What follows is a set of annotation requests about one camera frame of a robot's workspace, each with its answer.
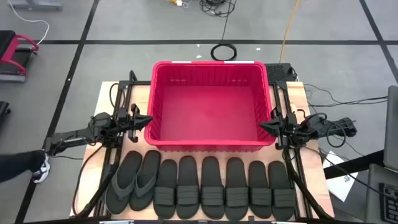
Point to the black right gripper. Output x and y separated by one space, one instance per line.
284 129

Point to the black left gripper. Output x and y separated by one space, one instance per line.
133 124

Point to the black flip-flop sandal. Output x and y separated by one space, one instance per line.
146 180
122 183

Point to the black slide sandal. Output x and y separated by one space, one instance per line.
187 193
281 196
164 193
212 193
236 194
260 193

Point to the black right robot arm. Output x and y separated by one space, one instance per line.
342 126

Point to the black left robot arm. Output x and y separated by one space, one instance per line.
71 138

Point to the red plastic bin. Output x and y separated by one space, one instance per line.
208 112

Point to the black perforated box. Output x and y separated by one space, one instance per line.
280 72

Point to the short white tape strip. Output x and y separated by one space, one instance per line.
181 62

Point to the long white tape strip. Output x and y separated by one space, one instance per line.
238 62

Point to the white paper sheet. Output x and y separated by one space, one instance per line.
339 183

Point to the black desk beam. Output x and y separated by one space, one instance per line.
351 165

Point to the person's shoe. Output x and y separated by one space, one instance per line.
43 171

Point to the grey monitor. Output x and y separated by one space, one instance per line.
392 130

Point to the white power adapter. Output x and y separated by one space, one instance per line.
179 3

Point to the grey desk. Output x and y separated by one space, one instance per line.
376 199

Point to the person's leg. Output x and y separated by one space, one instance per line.
18 163

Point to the black keyboard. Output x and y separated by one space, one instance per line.
390 202

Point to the red and black cart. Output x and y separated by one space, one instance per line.
12 56

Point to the grey metal table foot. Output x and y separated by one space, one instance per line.
34 4

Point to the black aluminium frame rail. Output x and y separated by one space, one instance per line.
112 157
290 174

